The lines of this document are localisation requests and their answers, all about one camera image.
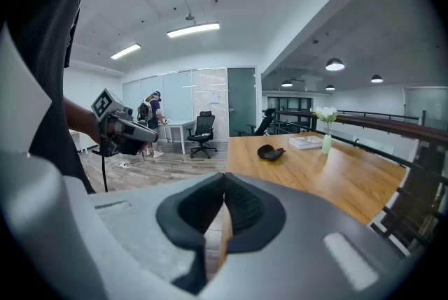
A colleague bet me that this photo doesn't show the frosted glass partition wall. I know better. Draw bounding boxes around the frosted glass partition wall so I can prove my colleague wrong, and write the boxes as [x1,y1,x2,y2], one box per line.
[122,68,228,144]

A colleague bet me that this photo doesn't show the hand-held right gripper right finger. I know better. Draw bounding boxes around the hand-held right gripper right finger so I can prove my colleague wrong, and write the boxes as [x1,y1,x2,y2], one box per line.
[199,172,419,300]

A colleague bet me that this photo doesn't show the person's black shirt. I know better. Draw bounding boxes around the person's black shirt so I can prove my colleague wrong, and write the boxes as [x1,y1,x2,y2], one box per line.
[6,0,96,194]

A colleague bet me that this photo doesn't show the white desk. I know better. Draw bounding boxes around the white desk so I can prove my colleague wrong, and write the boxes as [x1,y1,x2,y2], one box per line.
[156,119,197,155]

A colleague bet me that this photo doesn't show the white book stack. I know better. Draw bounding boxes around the white book stack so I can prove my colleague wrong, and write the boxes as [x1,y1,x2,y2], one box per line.
[288,136,323,150]

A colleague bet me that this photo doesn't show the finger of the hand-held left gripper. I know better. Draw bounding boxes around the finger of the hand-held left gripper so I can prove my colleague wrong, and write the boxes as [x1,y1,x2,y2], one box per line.
[117,118,159,144]

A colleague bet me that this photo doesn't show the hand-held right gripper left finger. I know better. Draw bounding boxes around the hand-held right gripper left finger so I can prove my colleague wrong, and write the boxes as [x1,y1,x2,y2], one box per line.
[64,172,225,300]

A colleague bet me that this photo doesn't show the white flowers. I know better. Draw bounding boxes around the white flowers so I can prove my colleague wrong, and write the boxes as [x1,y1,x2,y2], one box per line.
[312,106,339,135]

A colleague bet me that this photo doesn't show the frosted glass panel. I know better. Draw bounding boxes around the frosted glass panel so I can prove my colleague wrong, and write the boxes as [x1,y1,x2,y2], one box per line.
[404,87,448,131]

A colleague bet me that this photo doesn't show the black object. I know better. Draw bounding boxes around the black object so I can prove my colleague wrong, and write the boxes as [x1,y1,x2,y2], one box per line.
[257,144,286,162]

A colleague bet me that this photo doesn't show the black office chair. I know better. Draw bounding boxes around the black office chair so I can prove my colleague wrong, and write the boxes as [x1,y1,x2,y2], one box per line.
[233,108,277,137]
[186,110,218,159]

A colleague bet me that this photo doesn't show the person's left forearm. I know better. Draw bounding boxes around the person's left forearm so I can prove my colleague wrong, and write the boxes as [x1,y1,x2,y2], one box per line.
[62,97,102,145]

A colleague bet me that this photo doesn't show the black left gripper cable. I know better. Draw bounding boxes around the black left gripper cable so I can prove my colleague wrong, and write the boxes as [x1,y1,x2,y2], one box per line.
[100,143,110,193]

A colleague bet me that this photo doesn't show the long ceiling light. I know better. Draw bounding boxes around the long ceiling light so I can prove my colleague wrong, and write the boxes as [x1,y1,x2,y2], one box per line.
[167,22,221,38]
[110,43,141,60]

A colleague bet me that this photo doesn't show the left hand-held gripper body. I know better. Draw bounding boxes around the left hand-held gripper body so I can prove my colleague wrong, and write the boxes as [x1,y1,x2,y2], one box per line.
[90,88,145,158]

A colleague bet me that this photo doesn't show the dark green glass door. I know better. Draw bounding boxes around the dark green glass door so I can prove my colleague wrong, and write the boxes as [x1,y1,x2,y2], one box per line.
[227,66,258,138]

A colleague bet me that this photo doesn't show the white low cabinet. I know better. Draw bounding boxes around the white low cabinet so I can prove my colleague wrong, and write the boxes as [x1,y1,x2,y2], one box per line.
[69,129,99,155]

